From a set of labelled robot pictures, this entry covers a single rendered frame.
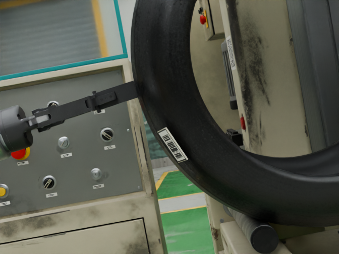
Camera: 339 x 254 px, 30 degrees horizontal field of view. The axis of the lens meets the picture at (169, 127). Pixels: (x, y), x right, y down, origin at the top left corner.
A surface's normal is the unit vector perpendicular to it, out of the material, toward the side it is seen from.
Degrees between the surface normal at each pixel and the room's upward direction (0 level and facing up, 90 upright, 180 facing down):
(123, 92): 90
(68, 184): 90
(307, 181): 100
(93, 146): 90
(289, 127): 90
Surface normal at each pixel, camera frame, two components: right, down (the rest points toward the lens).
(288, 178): -0.03, 0.22
